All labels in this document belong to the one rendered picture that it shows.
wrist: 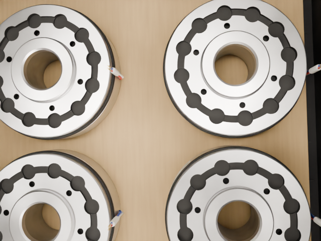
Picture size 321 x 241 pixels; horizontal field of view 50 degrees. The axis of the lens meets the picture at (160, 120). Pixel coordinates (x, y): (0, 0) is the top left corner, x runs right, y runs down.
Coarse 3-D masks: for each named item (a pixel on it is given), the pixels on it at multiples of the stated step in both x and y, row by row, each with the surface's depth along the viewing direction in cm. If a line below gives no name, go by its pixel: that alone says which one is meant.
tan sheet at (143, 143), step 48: (0, 0) 30; (48, 0) 29; (96, 0) 29; (144, 0) 29; (192, 0) 28; (288, 0) 28; (144, 48) 28; (144, 96) 28; (0, 144) 29; (48, 144) 29; (96, 144) 28; (144, 144) 28; (192, 144) 28; (240, 144) 27; (288, 144) 27; (144, 192) 28; (144, 240) 28
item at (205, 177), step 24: (192, 168) 25; (216, 168) 25; (240, 168) 25; (264, 168) 24; (192, 192) 25; (264, 192) 25; (288, 192) 24; (168, 216) 25; (192, 216) 24; (288, 216) 24; (192, 240) 24; (288, 240) 24
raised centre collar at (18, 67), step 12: (24, 48) 25; (36, 48) 25; (48, 48) 25; (60, 48) 25; (12, 60) 25; (24, 60) 25; (60, 60) 25; (72, 60) 25; (12, 72) 25; (24, 72) 26; (72, 72) 25; (24, 84) 25; (60, 84) 25; (72, 84) 25; (24, 96) 25; (36, 96) 25; (48, 96) 25; (60, 96) 25
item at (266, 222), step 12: (216, 192) 24; (228, 192) 24; (240, 192) 24; (252, 192) 24; (216, 204) 24; (252, 204) 24; (264, 204) 24; (204, 216) 24; (216, 216) 24; (264, 216) 24; (204, 228) 24; (216, 228) 24; (264, 228) 24; (216, 240) 24; (228, 240) 24; (252, 240) 24; (264, 240) 24
